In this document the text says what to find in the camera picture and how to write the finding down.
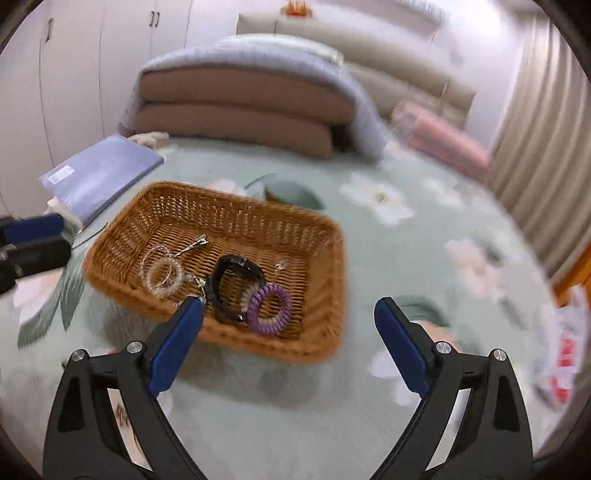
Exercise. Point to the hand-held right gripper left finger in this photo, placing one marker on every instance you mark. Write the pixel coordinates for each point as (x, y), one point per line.
(178, 344)

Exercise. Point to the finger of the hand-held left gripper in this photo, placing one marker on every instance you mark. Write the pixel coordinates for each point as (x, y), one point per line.
(37, 257)
(32, 228)

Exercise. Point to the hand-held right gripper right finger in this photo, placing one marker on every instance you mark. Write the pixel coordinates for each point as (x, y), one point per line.
(401, 346)

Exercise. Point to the silver charm cluster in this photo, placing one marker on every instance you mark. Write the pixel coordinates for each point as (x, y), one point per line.
(199, 282)

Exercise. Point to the black wrist watch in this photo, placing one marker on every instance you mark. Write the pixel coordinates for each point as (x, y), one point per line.
(216, 279)

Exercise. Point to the small silver earring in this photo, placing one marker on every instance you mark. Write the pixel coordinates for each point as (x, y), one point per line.
(280, 266)

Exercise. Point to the brown wicker basket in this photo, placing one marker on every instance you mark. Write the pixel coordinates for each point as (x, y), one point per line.
(207, 217)

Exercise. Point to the blue covered book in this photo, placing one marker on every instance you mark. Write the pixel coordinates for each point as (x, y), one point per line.
(101, 170)

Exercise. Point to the green floral bedspread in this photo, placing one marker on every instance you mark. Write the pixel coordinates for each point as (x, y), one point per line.
(286, 415)

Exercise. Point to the cream fluffy cloth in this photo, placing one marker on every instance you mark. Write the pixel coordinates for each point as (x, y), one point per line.
(147, 138)

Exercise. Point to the white red plastic bag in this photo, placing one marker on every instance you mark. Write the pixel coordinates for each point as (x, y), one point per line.
(565, 350)

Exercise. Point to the white wardrobe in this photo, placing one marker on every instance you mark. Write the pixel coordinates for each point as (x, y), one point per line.
(78, 69)

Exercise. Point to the orange wooden furniture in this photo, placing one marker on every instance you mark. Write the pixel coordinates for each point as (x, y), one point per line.
(575, 277)

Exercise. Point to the pink folded blanket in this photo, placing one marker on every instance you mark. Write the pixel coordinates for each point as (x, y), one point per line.
(443, 138)

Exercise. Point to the brown folded quilt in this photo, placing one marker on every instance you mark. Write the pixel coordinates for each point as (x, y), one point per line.
(244, 92)
(231, 131)

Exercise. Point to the beige curtain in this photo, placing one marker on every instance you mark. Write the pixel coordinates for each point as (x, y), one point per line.
(540, 138)

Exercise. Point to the beige padded headboard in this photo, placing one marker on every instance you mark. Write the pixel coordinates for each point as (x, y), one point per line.
(392, 60)

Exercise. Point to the orange plush toy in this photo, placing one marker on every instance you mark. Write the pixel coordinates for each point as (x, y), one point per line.
(298, 7)

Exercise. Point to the white carved wall shelf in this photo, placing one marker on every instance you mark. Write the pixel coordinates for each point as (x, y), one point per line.
(425, 8)

